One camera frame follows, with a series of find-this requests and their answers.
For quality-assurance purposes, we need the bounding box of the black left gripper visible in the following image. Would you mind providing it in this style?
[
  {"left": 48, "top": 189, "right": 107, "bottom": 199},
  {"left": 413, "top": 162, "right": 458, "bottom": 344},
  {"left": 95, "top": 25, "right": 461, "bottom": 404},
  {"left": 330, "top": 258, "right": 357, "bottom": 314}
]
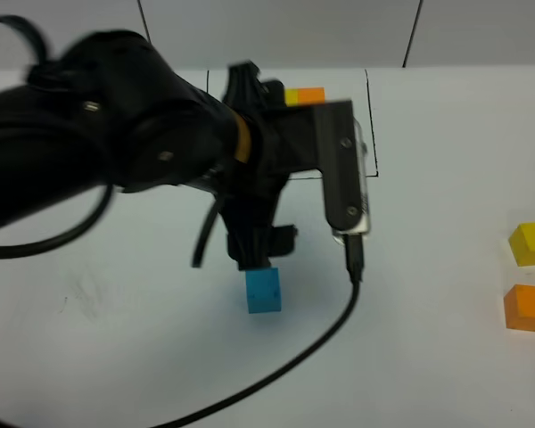
[{"left": 213, "top": 62, "right": 321, "bottom": 271}]

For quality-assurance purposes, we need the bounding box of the blue block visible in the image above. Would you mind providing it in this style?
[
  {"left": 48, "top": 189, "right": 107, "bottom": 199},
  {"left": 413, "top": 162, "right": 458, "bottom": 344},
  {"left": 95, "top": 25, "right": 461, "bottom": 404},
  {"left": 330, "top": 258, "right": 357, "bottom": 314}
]
[{"left": 245, "top": 267, "right": 282, "bottom": 314}]

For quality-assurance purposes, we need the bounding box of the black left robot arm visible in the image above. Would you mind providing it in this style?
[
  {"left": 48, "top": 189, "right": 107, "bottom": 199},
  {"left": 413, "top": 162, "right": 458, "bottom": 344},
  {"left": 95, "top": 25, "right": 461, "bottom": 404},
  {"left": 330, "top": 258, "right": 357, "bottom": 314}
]
[{"left": 0, "top": 30, "right": 317, "bottom": 270}]

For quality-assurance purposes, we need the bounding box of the template yellow block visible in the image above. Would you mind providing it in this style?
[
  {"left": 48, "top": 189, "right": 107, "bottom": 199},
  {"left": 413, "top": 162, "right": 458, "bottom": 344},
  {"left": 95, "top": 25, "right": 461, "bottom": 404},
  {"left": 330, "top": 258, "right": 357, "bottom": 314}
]
[{"left": 284, "top": 88, "right": 299, "bottom": 106}]

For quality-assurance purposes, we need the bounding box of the template orange block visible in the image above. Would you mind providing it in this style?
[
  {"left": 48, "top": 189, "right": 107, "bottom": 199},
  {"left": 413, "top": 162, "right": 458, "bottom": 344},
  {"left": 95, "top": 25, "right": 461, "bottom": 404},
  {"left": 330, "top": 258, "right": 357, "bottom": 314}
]
[{"left": 297, "top": 86, "right": 325, "bottom": 105}]

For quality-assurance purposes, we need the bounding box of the black camera cable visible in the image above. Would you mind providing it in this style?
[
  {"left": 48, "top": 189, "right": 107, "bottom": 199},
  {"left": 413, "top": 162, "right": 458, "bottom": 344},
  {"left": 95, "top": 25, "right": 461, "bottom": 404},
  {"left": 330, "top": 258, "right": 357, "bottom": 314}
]
[{"left": 151, "top": 233, "right": 366, "bottom": 428}]

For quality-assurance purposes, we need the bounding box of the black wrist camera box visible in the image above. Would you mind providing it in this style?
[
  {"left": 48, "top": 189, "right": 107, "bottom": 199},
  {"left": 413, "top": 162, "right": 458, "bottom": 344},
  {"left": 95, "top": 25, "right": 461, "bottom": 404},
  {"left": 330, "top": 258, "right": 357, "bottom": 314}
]
[{"left": 313, "top": 101, "right": 371, "bottom": 235}]

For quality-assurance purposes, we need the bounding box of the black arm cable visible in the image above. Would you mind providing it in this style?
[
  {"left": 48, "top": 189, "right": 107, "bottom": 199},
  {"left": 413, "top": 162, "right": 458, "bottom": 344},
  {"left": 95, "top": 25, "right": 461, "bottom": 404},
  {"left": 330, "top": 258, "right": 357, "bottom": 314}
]
[{"left": 0, "top": 15, "right": 117, "bottom": 260}]

